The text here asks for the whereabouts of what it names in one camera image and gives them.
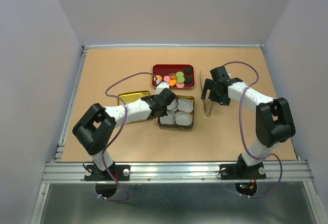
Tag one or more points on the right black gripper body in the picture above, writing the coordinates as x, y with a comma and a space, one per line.
213, 95

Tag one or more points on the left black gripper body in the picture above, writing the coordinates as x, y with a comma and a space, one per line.
164, 113

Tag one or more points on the gold square cookie tin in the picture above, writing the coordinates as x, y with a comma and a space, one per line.
177, 127

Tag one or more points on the metal tongs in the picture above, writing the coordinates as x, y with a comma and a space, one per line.
207, 107

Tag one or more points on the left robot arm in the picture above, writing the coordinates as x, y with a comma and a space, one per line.
95, 127

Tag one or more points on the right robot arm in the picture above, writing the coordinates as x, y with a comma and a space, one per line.
273, 121

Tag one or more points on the white paper cup back left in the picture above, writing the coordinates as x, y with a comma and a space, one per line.
173, 106

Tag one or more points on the white paper cup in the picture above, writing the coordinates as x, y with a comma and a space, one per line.
183, 118
185, 105
173, 106
168, 119

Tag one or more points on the white paper cup front left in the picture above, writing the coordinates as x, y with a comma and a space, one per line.
168, 119

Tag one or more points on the black round cookie lower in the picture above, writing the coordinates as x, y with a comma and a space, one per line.
188, 80

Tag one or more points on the black round cookie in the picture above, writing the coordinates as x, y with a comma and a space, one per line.
188, 70
188, 80

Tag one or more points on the black round cookie upper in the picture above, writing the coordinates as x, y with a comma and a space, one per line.
188, 70

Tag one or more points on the orange fish-shaped cookie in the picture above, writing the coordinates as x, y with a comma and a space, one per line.
172, 82

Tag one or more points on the pink round cookie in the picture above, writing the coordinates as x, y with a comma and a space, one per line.
178, 85
166, 78

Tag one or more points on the pink round cookie lower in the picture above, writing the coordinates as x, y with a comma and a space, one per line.
178, 85

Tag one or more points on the white paper cup back right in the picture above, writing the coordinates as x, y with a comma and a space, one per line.
185, 105

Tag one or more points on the green round cookie lower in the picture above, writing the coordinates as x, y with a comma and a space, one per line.
180, 80

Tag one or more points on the green round cookie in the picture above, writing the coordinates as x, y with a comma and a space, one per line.
179, 74
180, 80

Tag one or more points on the white paper cup front right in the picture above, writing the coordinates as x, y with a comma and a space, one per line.
183, 118

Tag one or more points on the gold tin lid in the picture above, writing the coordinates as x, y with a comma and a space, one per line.
130, 97

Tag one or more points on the green round cookie upper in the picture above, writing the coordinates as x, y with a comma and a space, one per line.
179, 74

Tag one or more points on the brown round cookie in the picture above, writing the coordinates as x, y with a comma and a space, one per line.
173, 76

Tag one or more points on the red rectangular tray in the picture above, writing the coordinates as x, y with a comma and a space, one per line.
168, 69

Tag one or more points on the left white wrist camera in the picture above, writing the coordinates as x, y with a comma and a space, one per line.
160, 86

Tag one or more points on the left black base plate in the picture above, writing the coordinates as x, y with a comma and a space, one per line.
118, 171

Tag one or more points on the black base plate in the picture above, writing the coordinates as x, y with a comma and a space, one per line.
237, 171
118, 171

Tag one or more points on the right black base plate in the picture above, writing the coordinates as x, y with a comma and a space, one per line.
237, 171

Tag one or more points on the aluminium front rail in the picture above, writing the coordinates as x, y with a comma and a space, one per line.
167, 173

